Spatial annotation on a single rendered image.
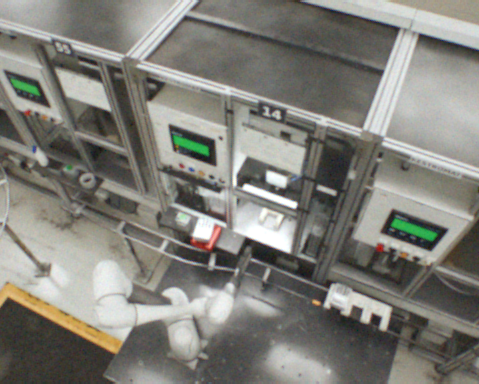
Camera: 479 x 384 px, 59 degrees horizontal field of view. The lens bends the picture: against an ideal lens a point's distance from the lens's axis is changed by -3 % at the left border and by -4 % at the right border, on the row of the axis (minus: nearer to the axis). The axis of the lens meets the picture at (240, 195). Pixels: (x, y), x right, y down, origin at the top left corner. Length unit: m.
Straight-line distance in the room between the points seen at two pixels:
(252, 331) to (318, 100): 1.46
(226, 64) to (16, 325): 2.66
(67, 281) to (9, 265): 0.55
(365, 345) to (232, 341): 0.79
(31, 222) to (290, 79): 2.92
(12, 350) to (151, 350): 1.37
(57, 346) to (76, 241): 0.90
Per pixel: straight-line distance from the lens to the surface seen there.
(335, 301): 2.55
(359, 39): 2.23
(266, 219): 2.75
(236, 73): 1.95
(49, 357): 3.63
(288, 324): 2.73
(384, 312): 2.66
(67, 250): 3.94
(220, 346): 2.68
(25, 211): 4.32
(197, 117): 2.03
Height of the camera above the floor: 3.27
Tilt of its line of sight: 56 degrees down
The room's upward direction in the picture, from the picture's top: straight up
